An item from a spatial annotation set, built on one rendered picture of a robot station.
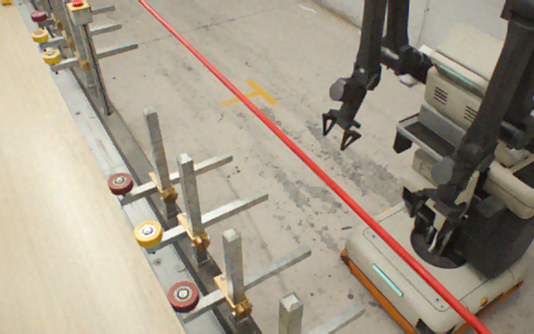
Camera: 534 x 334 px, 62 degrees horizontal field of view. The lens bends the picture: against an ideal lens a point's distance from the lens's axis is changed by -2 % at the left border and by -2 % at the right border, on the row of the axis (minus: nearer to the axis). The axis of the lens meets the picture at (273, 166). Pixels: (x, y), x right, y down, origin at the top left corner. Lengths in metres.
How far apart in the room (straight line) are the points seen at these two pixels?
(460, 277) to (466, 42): 1.12
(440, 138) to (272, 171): 1.50
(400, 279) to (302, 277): 0.52
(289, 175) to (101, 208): 1.55
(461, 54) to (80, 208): 1.23
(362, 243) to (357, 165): 0.88
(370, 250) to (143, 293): 1.18
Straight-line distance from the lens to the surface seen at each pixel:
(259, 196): 1.53
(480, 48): 1.41
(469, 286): 2.17
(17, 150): 1.85
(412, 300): 2.07
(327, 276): 2.37
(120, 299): 1.29
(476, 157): 1.23
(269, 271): 1.39
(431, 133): 1.58
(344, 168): 2.92
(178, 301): 1.25
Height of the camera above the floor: 1.96
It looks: 43 degrees down
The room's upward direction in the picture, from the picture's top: 1 degrees clockwise
